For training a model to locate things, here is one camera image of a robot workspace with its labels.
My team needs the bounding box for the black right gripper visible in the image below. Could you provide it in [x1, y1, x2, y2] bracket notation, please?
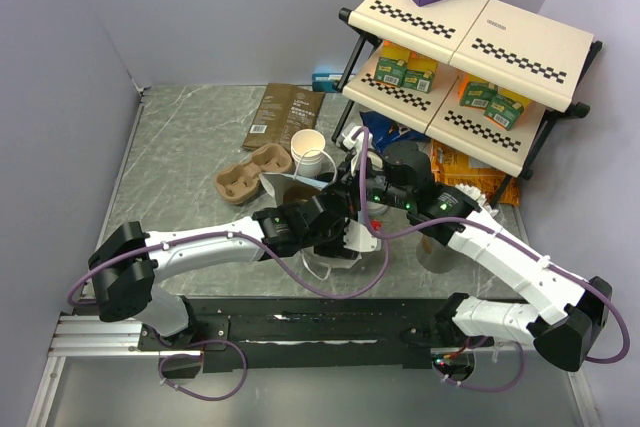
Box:
[324, 150, 412, 215]

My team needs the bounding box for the grey cup of stirrers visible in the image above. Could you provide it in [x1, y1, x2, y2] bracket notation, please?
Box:
[417, 184, 496, 276]

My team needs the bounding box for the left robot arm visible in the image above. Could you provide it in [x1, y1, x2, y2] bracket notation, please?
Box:
[89, 192, 357, 349]

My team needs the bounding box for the cream checkered shelf rack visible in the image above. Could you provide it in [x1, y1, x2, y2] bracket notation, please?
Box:
[337, 0, 602, 179]

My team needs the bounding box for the white paper cup stack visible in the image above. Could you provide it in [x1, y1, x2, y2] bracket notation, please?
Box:
[290, 129, 326, 178]

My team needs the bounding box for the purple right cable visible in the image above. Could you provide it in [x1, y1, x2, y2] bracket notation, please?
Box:
[352, 125, 631, 393]

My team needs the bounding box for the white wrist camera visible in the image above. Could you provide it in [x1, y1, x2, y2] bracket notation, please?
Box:
[338, 123, 365, 172]
[343, 219, 381, 253]

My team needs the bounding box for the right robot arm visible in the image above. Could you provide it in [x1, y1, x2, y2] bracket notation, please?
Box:
[333, 129, 620, 372]

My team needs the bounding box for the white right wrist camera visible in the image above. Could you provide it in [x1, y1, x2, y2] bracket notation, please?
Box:
[338, 123, 365, 172]

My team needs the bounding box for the brown coffee bean bag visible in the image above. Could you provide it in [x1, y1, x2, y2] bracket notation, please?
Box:
[242, 83, 325, 151]

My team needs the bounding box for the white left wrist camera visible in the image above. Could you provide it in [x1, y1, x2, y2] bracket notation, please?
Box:
[343, 219, 381, 253]

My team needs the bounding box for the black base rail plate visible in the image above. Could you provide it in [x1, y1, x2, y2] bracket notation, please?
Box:
[47, 296, 531, 381]

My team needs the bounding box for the blue chip bag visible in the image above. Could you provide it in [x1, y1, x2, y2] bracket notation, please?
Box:
[359, 111, 429, 153]

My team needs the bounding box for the brown pulp cup carrier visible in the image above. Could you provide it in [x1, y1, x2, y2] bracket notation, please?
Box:
[214, 143, 294, 205]

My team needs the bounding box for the orange snack bag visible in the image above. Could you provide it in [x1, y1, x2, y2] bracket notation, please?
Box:
[429, 140, 506, 199]

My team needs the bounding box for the separated brown cup carrier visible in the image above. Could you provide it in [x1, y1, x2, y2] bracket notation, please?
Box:
[282, 185, 320, 204]

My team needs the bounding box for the blue R&O box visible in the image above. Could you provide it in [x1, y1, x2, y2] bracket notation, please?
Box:
[311, 70, 343, 93]

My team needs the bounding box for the light blue paper bag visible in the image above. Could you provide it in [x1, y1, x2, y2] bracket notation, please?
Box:
[254, 144, 362, 273]

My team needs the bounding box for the green juice carton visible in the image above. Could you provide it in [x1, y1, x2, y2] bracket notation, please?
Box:
[373, 57, 407, 87]
[484, 94, 525, 131]
[402, 69, 435, 94]
[458, 81, 498, 110]

